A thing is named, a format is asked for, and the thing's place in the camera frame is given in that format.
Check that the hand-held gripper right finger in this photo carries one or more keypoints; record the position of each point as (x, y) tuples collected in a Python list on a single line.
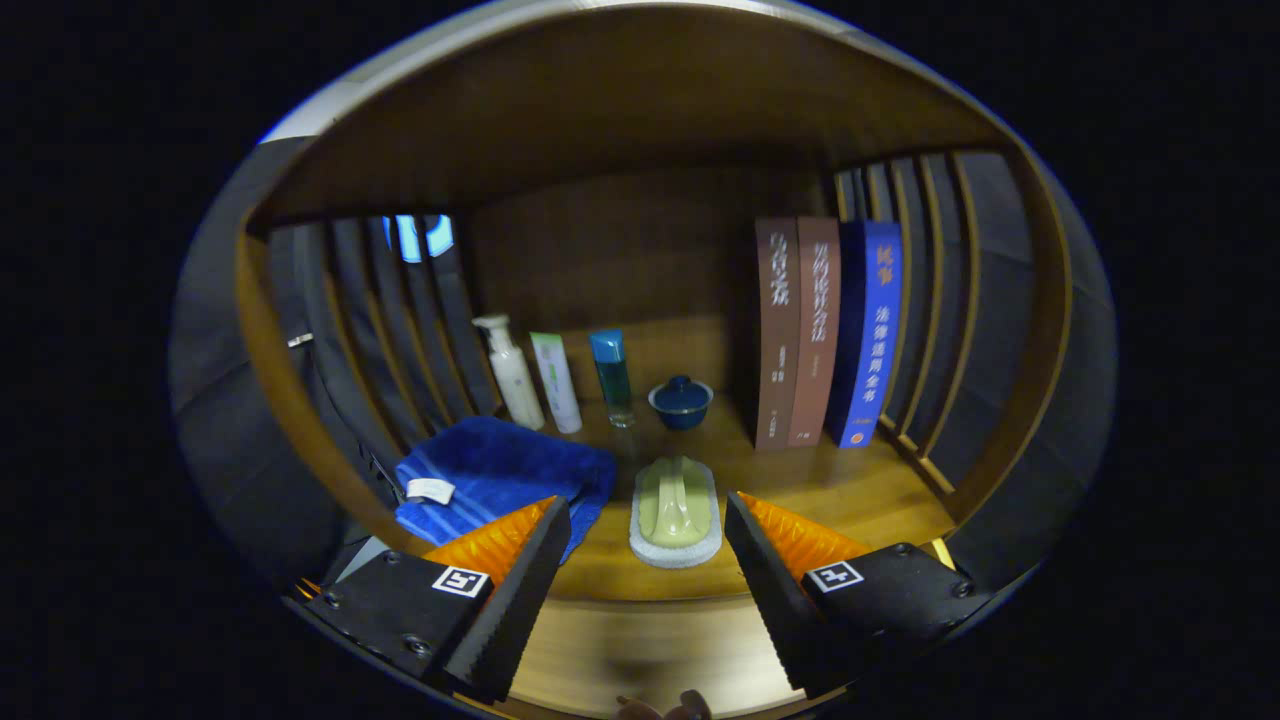
[(765, 590)]

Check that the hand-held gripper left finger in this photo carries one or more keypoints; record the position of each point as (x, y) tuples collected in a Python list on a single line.
[(520, 600)]

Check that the wooden countertop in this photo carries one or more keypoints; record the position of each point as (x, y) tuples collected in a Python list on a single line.
[(800, 490)]

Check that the wooden cabinet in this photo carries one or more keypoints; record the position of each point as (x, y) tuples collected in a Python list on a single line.
[(620, 100)]

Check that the folded blue towel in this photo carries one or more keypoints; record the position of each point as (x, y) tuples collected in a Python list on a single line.
[(500, 460)]

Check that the blue lidded teacup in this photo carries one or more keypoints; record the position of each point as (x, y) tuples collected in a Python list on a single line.
[(681, 405)]

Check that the white pump bottle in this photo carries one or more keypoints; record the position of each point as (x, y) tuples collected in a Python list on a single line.
[(515, 385)]

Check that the white green tube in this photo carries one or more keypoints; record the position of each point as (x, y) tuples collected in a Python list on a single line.
[(558, 385)]

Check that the teal bottle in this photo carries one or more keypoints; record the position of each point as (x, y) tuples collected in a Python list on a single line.
[(612, 380)]

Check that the dark brown book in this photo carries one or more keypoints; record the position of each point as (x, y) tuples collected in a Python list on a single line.
[(775, 340)]

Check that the reddish brown book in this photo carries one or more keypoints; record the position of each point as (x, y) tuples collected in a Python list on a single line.
[(815, 340)]

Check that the blue book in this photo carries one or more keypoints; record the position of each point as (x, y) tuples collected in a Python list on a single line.
[(875, 340)]

